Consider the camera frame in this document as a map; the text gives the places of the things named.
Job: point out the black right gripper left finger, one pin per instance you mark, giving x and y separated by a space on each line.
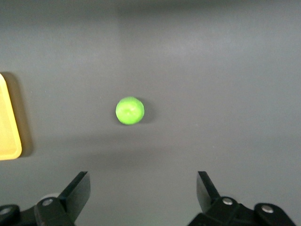
75 195

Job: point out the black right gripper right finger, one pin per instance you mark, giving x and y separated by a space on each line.
209 197

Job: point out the yellow plastic tray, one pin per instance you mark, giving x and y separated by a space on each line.
7 122

